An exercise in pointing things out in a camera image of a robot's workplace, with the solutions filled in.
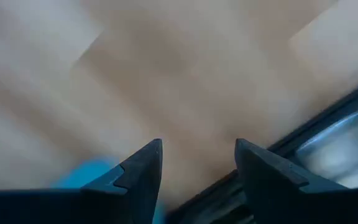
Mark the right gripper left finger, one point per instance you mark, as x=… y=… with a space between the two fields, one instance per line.
x=89 y=207

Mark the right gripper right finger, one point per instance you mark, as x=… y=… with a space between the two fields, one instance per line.
x=291 y=205

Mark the dark teal plastic bin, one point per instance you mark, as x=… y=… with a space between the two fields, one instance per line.
x=85 y=174

